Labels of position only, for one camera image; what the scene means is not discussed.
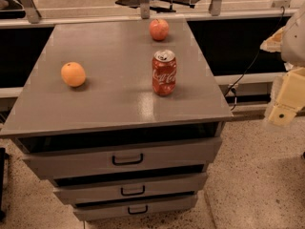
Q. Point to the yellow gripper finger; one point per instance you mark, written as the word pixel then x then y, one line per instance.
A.
pixel 287 97
pixel 273 43

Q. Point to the red coke can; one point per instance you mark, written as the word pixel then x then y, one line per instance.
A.
pixel 163 72

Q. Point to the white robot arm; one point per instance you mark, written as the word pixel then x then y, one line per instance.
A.
pixel 293 41

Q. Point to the red apple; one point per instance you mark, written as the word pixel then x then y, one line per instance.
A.
pixel 159 29

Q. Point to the middle grey drawer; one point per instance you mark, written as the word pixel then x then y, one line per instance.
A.
pixel 132 188

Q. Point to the grey drawer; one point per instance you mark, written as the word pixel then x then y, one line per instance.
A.
pixel 120 159
pixel 136 207
pixel 132 188

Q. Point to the grey drawer cabinet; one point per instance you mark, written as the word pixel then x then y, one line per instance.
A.
pixel 116 105

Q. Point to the bottom grey drawer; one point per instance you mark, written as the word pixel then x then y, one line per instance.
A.
pixel 136 207

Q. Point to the orange fruit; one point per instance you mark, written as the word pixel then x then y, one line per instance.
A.
pixel 73 74

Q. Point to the top grey drawer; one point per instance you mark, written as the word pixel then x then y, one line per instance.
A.
pixel 120 159

